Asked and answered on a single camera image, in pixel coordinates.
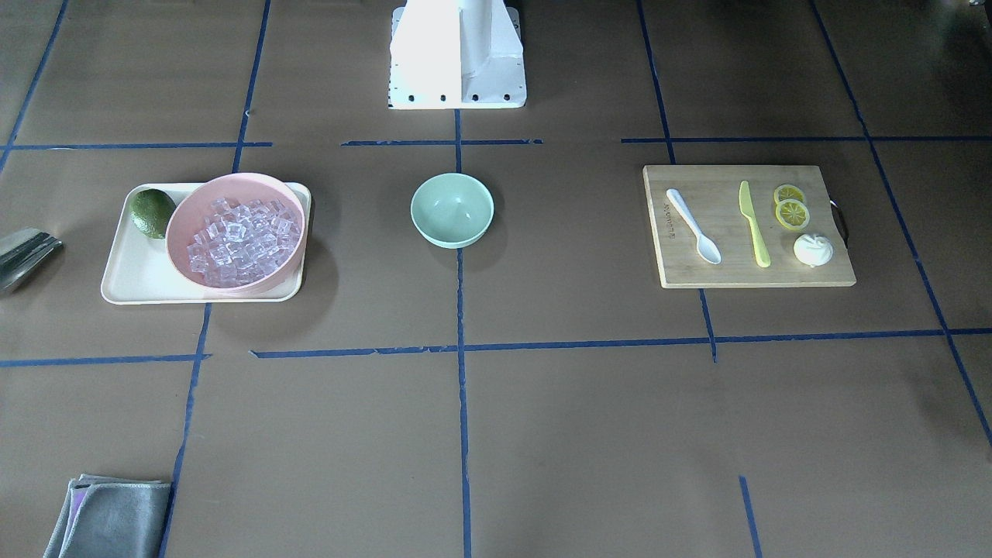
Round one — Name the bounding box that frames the white plastic spoon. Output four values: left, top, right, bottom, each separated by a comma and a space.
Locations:
666, 188, 722, 265

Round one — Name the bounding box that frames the mint green bowl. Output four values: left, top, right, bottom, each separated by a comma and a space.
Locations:
410, 173, 495, 250

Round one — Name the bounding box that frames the pile of clear ice cubes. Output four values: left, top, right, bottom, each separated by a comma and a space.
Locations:
185, 198, 302, 288

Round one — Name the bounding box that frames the pink bowl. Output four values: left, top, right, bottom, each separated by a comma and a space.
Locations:
164, 172, 312, 299

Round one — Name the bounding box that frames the metal ice scoop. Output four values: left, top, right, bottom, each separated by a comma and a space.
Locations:
1, 227, 64, 297

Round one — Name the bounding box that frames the bamboo cutting board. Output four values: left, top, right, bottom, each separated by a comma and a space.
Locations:
642, 165, 856, 288

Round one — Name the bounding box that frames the yellow plastic knife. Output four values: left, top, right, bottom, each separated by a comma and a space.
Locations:
738, 180, 772, 269

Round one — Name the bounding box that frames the green avocado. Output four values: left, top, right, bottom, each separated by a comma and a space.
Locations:
127, 188, 177, 239

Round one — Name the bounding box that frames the cream plastic tray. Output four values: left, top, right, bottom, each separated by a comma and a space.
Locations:
102, 181, 304, 306

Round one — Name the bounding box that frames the folded grey cloth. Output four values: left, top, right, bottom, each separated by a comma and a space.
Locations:
43, 474, 171, 557

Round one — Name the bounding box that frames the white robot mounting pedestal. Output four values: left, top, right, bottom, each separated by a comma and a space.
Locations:
387, 1, 528, 110

